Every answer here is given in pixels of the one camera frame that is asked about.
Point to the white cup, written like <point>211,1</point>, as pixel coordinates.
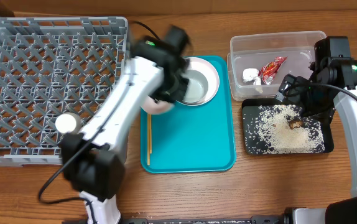
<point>68,123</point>

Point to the grey bowl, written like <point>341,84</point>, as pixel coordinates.
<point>197,87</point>

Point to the wooden chopstick left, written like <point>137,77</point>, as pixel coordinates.
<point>148,155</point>

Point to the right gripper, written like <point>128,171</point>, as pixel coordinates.
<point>313,104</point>

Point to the grey dishwasher rack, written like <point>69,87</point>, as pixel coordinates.
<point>50,66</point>

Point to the wooden chopstick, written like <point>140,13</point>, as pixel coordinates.
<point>148,155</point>
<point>149,118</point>

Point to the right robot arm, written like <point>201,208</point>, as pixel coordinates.
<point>331,87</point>

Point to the white tissue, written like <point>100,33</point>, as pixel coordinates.
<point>250,74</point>

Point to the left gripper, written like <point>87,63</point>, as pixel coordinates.
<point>160,96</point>

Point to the wooden chopstick right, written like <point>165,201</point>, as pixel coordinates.
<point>149,118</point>

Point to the large white plate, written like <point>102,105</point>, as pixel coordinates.
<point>212,76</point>

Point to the clear plastic bin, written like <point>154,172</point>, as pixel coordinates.
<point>256,51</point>

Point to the white rice heap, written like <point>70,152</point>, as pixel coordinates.
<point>284,137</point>

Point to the brown food scrap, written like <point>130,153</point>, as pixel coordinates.
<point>295,123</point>

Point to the teal plastic tray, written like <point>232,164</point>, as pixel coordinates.
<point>193,138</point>

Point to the red snack wrapper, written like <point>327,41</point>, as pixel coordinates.
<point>268,72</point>

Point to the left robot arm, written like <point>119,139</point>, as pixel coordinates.
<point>93,159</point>

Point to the black tray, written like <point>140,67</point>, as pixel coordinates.
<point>250,146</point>

